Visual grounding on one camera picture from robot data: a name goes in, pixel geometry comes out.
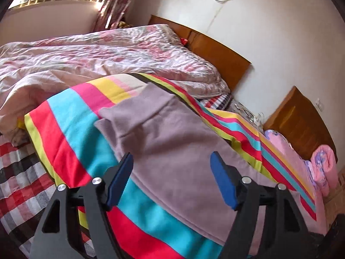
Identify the flat wooden headboard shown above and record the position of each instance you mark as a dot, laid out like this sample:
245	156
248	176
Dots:
221	56

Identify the lilac pants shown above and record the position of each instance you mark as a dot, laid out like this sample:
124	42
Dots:
175	140

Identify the padded wooden headboard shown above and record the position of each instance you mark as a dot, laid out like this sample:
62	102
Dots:
296	124

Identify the bedside table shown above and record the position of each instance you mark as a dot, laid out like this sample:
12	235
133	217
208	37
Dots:
242	109

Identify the pink floral bed sheet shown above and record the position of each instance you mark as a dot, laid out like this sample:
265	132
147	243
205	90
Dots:
280	145

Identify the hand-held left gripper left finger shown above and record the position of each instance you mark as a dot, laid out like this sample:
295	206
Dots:
118	186

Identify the white wall socket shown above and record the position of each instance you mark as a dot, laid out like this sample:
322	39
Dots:
319	104

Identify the striped colourful blanket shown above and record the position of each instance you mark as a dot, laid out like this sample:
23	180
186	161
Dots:
72	118

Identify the small red item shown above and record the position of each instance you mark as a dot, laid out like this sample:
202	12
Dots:
184	41

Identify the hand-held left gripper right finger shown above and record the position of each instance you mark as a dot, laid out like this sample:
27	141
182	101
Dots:
223	178

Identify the floral curtain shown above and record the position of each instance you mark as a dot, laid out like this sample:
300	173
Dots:
113	5

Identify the red plaid bed sheet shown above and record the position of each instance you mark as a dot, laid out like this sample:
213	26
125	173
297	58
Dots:
21	178

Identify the rolled pink floral quilt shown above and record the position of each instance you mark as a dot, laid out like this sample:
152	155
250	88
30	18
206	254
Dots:
326	167

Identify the small yellow item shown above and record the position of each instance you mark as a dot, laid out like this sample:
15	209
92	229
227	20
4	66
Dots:
123	24

